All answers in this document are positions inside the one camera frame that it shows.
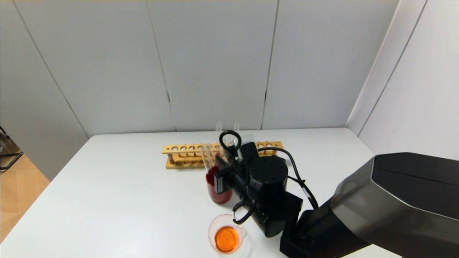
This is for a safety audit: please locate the black camera cable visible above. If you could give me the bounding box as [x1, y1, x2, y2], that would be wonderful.
[219, 130, 320, 210]

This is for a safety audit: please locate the empty glass test tube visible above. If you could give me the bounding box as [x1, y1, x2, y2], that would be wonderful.
[199, 145, 215, 169]

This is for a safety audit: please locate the wooden test tube rack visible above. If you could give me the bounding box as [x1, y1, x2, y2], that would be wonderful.
[162, 141, 284, 169]

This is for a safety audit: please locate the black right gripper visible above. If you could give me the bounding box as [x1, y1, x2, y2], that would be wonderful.
[213, 155, 253, 195]

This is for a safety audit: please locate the black metal chair frame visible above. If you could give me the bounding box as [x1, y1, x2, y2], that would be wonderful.
[0, 126, 24, 172]

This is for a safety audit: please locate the clear glass beaker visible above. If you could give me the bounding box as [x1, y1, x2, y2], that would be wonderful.
[208, 214, 248, 255]

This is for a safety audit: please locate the dark red plastic cup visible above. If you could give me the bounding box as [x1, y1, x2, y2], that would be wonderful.
[205, 166, 233, 205]

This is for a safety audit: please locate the braided black arm cable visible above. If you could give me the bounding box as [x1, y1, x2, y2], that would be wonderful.
[232, 201, 256, 225]

